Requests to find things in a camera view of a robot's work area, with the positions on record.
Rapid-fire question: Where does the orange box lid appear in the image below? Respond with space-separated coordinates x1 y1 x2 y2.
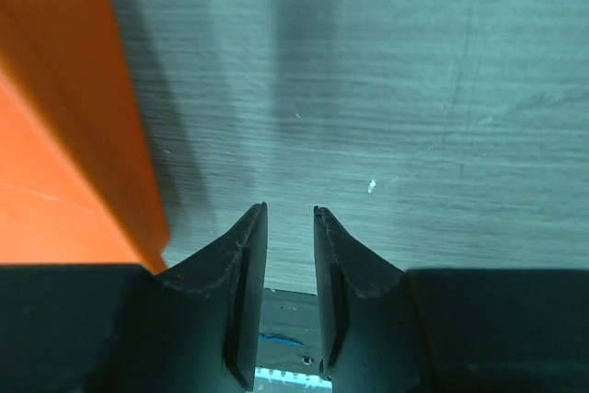
1 0 169 273

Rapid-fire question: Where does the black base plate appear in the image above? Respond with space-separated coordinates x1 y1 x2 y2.
257 288 322 375

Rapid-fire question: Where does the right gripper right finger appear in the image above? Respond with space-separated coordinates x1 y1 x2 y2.
314 207 588 392

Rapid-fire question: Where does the white cable duct rail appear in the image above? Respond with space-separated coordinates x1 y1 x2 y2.
254 367 332 392

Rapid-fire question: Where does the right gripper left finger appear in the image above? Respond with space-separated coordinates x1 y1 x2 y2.
1 203 268 392

